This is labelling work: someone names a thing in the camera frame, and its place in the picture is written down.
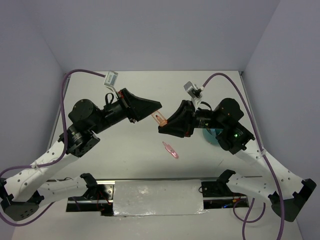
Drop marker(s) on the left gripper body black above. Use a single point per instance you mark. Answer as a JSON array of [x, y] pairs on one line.
[[116, 112]]

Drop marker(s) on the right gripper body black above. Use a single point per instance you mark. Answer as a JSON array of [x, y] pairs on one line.
[[204, 118]]

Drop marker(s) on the clear orange highlighter cap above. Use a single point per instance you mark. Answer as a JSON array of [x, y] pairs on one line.
[[156, 113]]

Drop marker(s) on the pink highlighter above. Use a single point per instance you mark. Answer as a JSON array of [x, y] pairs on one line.
[[170, 150]]

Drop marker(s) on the orange highlighter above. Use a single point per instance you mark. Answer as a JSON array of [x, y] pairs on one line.
[[163, 122]]

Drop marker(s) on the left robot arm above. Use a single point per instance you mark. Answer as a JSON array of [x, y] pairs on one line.
[[24, 193]]

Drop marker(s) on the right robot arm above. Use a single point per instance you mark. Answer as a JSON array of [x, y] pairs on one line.
[[285, 191]]

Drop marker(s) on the teal round pen holder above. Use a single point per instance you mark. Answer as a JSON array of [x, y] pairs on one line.
[[210, 135]]

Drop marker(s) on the silver foil sheet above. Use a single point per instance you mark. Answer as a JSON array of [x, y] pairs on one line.
[[157, 198]]

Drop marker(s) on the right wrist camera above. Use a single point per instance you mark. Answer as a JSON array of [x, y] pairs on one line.
[[194, 92]]

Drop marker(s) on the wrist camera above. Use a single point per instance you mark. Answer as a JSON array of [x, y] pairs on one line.
[[110, 80], [194, 92]]

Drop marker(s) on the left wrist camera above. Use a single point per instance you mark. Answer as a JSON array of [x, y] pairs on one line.
[[110, 80]]

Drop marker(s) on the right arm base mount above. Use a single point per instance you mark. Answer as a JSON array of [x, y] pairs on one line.
[[216, 197]]

